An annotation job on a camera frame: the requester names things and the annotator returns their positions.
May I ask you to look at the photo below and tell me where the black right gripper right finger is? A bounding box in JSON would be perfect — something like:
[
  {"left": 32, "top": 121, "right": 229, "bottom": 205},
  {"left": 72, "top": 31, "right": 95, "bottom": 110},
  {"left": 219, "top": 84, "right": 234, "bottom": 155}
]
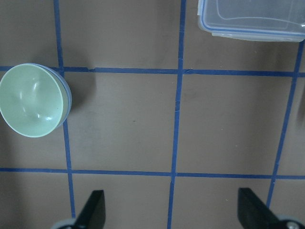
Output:
[{"left": 238, "top": 187, "right": 280, "bottom": 229}]

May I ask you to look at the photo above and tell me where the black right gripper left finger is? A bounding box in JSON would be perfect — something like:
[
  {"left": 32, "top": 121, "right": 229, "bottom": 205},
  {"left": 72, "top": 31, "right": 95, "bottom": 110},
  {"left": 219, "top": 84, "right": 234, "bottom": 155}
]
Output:
[{"left": 75, "top": 190, "right": 106, "bottom": 229}]

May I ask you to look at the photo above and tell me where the green plastic bowl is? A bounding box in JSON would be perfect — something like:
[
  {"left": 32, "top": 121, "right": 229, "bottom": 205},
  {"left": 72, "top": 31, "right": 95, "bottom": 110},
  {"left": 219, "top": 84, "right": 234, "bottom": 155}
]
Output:
[{"left": 0, "top": 63, "right": 69, "bottom": 137}]

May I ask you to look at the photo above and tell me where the blue plastic bowl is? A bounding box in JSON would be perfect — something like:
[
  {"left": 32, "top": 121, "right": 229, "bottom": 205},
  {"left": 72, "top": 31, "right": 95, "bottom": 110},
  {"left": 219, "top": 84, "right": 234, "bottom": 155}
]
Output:
[{"left": 31, "top": 63, "right": 72, "bottom": 127}]

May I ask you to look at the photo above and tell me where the clear plastic food container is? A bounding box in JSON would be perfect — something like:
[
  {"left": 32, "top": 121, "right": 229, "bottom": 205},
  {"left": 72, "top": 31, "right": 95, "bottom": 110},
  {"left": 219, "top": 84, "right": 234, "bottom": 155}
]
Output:
[{"left": 197, "top": 0, "right": 305, "bottom": 42}]

